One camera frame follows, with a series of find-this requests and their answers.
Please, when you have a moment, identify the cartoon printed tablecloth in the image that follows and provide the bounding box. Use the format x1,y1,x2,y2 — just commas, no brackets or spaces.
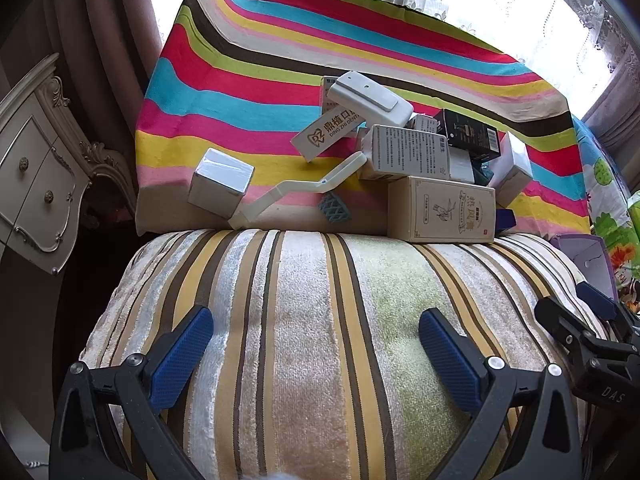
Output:
572,115,640,311

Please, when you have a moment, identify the beige carton with figure print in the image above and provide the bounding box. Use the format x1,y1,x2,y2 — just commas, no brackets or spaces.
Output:
387,176,497,244

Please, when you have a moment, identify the purple storage box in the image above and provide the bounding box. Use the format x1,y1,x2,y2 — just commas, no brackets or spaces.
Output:
550,234,621,301

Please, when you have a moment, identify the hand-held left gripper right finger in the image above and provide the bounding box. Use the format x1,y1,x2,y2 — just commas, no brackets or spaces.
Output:
418,308,583,480

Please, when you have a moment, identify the white long box with logo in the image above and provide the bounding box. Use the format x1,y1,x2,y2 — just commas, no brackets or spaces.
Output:
291,102,371,163

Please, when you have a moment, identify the brown curtain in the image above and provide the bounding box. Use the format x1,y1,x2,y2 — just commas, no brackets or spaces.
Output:
0,0,166,161

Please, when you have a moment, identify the dark blue small object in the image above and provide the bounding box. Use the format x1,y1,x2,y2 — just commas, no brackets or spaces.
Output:
495,208,517,236

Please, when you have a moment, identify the white plastic case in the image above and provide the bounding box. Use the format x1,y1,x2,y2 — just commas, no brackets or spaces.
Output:
327,70,415,128

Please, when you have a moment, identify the white cube box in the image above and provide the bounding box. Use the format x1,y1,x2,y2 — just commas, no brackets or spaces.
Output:
187,147,256,220

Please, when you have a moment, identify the white medicine box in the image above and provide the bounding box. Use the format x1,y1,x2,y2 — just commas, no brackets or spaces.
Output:
357,125,451,181

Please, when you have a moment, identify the grey drape curtain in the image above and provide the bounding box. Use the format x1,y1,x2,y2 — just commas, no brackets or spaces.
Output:
580,60,640,133

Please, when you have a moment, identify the white long-handled plastic scoop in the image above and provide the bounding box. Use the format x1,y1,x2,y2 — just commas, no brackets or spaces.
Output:
229,151,371,231

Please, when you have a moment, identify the beige striped cushion cover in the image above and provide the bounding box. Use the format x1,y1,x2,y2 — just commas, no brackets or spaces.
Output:
80,227,616,480

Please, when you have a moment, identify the white box with blue top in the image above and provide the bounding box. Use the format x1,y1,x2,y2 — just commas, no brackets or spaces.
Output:
320,76,342,111

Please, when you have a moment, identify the black box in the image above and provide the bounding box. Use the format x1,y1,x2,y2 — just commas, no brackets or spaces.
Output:
432,108,502,161

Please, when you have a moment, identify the small white box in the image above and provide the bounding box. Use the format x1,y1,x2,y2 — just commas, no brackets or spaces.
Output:
410,114,443,134

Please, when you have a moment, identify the zigzag patterned small item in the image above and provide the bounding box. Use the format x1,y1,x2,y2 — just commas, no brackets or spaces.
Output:
317,192,352,224

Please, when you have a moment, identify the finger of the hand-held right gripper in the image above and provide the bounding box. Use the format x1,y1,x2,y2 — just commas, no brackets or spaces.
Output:
575,282,640,341
534,296,608,361

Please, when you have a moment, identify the white carved nightstand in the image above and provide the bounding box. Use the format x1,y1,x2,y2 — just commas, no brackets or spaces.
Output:
0,52,138,276

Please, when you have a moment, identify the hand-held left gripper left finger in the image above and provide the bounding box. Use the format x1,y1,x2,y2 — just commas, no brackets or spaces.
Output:
48,305,214,480

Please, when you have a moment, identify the rainbow striped blanket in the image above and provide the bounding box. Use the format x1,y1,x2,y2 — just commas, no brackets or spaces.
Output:
135,0,591,241

